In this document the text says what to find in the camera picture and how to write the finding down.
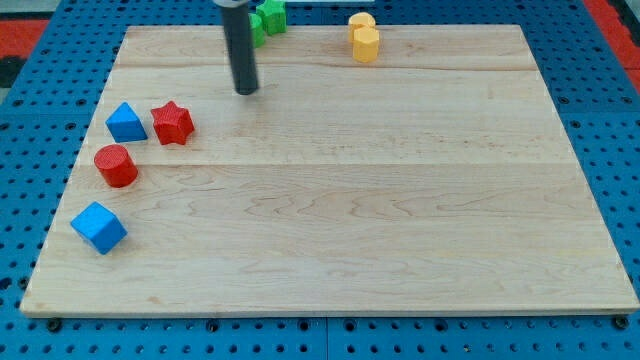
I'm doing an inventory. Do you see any blue cube block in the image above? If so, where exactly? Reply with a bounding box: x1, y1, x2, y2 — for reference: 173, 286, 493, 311
70, 202, 128, 255

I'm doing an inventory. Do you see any light wooden board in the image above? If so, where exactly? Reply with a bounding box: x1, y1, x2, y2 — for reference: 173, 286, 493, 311
21, 25, 639, 318

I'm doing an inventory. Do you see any yellow hexagon block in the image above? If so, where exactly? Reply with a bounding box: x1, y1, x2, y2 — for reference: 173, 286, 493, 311
352, 27, 380, 63

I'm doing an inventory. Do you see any red star block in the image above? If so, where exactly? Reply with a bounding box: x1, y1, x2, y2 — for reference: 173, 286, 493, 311
150, 101, 195, 145

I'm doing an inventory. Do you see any yellow rounded block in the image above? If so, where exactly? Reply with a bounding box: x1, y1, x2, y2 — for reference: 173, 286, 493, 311
348, 12, 376, 43

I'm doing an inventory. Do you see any green cylinder block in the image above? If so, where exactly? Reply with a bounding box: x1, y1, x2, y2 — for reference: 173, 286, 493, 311
249, 13, 265, 48

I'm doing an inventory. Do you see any green star block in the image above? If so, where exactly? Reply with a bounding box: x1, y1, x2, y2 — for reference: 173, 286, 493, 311
256, 0, 287, 36

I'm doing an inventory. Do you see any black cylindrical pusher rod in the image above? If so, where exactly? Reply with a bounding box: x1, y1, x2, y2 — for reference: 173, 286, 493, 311
214, 0, 259, 95

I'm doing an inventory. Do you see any red cylinder block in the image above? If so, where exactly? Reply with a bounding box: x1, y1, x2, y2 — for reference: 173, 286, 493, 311
94, 144, 138, 188

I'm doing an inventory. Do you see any blue triangular prism block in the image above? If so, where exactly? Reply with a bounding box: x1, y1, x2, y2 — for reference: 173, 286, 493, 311
105, 102, 147, 143

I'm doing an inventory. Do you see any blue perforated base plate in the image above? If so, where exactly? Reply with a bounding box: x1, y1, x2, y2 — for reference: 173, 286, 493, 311
1, 0, 639, 359

